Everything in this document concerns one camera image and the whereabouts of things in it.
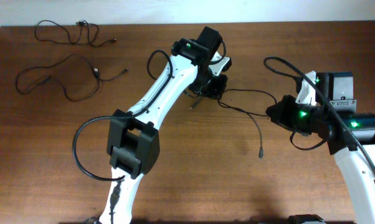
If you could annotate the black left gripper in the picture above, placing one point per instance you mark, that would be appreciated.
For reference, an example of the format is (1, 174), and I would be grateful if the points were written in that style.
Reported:
(213, 93)

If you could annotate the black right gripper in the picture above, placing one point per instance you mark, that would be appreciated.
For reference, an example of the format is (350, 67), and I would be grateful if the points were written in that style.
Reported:
(282, 108)

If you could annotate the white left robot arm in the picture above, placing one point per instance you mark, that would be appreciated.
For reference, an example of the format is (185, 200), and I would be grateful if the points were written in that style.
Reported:
(133, 140)

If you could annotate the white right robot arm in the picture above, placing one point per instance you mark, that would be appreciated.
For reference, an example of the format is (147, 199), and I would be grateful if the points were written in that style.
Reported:
(325, 105)

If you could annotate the black base at table edge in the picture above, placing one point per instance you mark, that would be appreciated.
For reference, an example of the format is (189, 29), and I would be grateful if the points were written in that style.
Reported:
(305, 219)

